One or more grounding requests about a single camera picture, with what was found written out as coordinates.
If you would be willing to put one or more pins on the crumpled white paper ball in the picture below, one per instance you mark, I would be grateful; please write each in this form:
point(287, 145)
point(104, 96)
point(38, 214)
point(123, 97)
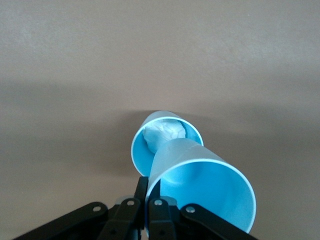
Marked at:
point(162, 132)

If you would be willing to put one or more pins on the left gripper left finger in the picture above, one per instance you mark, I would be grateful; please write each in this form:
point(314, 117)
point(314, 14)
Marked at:
point(130, 207)

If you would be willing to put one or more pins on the brown table cover cloth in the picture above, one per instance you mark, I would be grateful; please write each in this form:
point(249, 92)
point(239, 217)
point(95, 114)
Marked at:
point(75, 50)

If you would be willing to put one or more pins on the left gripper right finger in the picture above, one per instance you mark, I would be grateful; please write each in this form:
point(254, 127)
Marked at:
point(160, 212)

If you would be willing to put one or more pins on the blue cup with white paper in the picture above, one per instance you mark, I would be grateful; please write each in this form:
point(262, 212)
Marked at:
point(140, 155)

